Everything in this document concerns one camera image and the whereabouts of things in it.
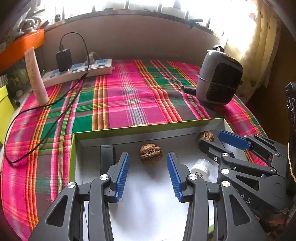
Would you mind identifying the grey black space heater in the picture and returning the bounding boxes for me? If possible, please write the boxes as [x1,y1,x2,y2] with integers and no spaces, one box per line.
[196,45,243,105]

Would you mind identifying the white green cardboard tray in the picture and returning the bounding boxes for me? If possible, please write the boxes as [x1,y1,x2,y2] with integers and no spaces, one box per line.
[69,118,235,240]

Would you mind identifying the black rectangular device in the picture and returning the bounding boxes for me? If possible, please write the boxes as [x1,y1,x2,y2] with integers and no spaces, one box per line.
[100,145,116,175]

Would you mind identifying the floral cream curtain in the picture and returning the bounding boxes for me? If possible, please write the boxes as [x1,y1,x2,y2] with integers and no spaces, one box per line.
[226,1,281,103]

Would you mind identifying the white power strip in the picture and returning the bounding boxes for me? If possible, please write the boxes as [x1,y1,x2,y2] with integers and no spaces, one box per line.
[42,59,114,87]

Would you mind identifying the black charger adapter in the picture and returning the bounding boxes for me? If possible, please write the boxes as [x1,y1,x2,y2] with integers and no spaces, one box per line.
[56,45,73,72]

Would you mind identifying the pink green plaid tablecloth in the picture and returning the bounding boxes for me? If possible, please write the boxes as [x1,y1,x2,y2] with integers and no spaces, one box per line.
[1,60,265,240]

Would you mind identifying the orange tray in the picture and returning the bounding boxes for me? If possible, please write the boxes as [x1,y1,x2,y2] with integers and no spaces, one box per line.
[0,29,45,73]

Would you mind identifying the white round jar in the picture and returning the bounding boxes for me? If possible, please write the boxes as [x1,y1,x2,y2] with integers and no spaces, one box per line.
[190,159,213,181]

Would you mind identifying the beige cosmetic tube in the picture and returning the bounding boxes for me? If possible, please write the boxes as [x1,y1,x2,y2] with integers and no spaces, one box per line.
[25,47,49,106]

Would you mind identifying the yellow box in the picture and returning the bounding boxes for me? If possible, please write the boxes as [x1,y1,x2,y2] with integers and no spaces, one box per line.
[0,86,15,146]

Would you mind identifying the brown walnut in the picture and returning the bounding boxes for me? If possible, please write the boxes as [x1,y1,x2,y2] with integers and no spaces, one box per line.
[197,132,214,142]
[139,143,163,165]

